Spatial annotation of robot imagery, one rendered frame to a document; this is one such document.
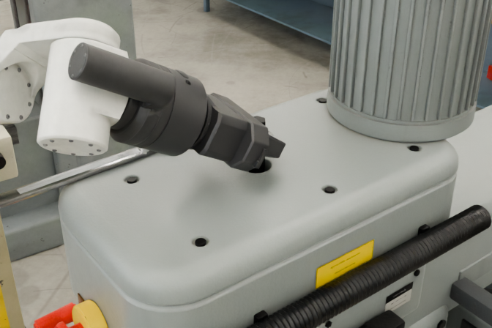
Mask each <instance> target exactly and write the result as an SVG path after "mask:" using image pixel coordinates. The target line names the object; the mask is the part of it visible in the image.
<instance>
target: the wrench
mask: <svg viewBox="0 0 492 328"><path fill-rule="evenodd" d="M155 153H156V152H153V151H150V150H149V151H148V152H147V153H146V154H144V153H142V152H141V148H138V147H135V148H132V149H128V150H126V151H123V152H120V153H118V154H114V155H111V156H109V157H105V158H103V159H100V160H97V161H94V162H92V163H88V164H85V165H82V166H79V167H77V168H74V169H71V170H68V171H65V172H62V173H60V174H57V175H54V176H50V177H48V178H45V179H41V180H39V181H36V182H33V183H31V184H27V185H24V186H22V187H18V188H15V189H13V190H10V191H7V192H5V193H1V194H0V208H3V207H6V206H9V205H11V204H15V203H17V202H19V201H23V200H26V199H28V198H31V197H34V196H36V195H39V194H42V193H46V192H48V191H50V190H54V189H56V188H59V187H62V186H65V185H68V184H71V183H73V182H77V181H79V180H82V179H85V178H87V177H90V176H93V175H95V174H99V173H102V172H103V171H107V170H110V169H112V168H115V167H118V166H121V165H124V164H126V163H130V162H132V161H135V160H138V159H141V158H143V157H146V156H149V155H151V154H155Z"/></svg>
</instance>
